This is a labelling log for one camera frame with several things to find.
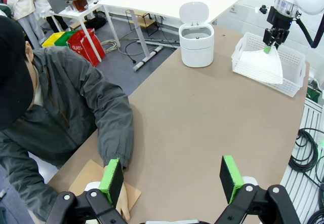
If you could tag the grey floor bar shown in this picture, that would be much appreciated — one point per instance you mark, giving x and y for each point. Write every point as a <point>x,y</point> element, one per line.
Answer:
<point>157,41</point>

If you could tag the yellow recycling bag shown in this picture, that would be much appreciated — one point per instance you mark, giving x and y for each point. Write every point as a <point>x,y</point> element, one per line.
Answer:
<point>51,40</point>

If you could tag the glass jar brown liquid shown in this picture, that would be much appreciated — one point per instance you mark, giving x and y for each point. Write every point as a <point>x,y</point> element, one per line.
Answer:
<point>79,2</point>

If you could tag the mannequin dark green jacket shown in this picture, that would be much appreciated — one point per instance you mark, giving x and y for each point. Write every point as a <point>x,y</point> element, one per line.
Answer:
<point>2,9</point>

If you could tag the white round trash bin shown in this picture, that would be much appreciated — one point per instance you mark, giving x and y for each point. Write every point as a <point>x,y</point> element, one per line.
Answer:
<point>196,49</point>

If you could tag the red recycling bag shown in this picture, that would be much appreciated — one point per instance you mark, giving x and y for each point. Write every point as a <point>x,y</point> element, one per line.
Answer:
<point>86,46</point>

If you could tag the spiral notebook kraft cover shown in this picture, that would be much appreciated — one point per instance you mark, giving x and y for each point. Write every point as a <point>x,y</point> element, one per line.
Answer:
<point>83,176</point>

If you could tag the green recycling bag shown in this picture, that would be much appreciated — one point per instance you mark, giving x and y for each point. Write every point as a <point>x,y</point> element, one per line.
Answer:
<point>64,37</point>

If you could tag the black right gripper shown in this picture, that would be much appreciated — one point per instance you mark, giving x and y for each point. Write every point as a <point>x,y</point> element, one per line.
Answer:
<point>279,18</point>

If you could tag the seated person grey jacket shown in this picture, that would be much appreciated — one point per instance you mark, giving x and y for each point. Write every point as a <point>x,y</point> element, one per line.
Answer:
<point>76,102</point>

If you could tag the small white table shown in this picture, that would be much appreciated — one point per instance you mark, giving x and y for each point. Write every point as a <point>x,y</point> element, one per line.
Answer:
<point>81,13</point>

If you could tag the person's left forearm grey sleeve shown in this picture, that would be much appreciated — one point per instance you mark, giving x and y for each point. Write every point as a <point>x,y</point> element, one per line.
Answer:
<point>116,122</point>

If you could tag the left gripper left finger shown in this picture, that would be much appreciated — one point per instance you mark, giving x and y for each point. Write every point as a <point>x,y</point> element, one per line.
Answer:
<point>111,181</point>

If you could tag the white perforated plastic basket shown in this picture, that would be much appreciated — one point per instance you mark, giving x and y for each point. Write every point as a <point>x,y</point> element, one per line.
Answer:
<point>291,64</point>

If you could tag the person's left hand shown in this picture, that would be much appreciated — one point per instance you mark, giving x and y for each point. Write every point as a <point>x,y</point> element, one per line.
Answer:
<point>124,203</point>

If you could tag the mannequin red beige jacket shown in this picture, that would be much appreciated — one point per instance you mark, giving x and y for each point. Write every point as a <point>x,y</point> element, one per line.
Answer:
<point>20,6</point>

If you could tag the wooden shelf black frame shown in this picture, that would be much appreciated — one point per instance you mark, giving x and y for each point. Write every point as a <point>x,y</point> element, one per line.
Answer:
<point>144,21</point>

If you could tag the person's right forearm grey sleeve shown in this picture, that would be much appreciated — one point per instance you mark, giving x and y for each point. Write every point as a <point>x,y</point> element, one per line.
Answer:
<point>30,188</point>

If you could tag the white paper sheet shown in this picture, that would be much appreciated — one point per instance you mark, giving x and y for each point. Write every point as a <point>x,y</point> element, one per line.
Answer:
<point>260,64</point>

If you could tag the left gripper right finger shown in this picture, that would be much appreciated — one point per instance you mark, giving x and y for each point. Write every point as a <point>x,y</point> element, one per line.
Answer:
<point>230,178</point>

